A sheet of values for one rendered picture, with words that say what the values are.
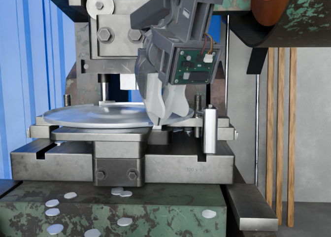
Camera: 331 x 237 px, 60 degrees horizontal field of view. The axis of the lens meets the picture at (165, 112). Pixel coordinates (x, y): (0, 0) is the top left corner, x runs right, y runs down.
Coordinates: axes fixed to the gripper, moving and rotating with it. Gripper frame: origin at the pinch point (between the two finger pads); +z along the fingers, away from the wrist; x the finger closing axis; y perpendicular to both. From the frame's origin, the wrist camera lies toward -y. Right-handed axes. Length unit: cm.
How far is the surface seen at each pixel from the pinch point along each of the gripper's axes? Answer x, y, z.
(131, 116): -1.3, -7.0, 4.0
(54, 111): -13.0, -20.1, 9.7
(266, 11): 37.0, -21.6, -14.4
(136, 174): -0.8, -2.3, 13.9
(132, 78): 4.4, -22.8, 3.6
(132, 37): 0.9, -16.8, -7.5
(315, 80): 145, -72, 29
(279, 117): 108, -59, 45
